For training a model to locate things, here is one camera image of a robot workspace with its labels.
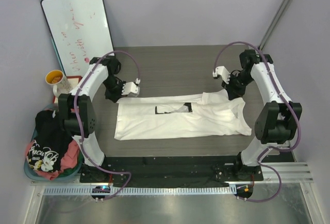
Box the black floral-print t-shirt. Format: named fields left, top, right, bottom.
left=25, top=109, right=75, bottom=172

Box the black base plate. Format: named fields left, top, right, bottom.
left=79, top=155, right=264, bottom=183

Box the yellow-lined floral mug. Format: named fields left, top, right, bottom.
left=45, top=70, right=73, bottom=98

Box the pink t-shirt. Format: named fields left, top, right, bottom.
left=24, top=105, right=83, bottom=181

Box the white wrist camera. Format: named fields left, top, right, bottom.
left=212, top=66, right=230, bottom=84
left=122, top=78, right=140, bottom=97

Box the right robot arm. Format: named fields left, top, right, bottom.
left=222, top=50, right=302, bottom=179

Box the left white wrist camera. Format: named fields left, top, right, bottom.
left=122, top=78, right=140, bottom=97

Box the white robot-print t-shirt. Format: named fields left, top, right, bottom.
left=114, top=90, right=252, bottom=140

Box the right aluminium frame rail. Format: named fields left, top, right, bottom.
left=248, top=44, right=314, bottom=183

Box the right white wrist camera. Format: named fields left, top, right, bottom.
left=212, top=66, right=230, bottom=84

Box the right corner aluminium post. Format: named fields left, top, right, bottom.
left=258, top=0, right=293, bottom=50

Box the teal laundry basket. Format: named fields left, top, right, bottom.
left=23, top=103, right=81, bottom=182

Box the white dry-erase board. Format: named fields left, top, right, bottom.
left=41, top=0, right=113, bottom=76

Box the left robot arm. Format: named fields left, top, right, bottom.
left=58, top=56, right=126, bottom=167

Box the slotted cable duct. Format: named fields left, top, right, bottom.
left=43, top=185, right=237, bottom=196

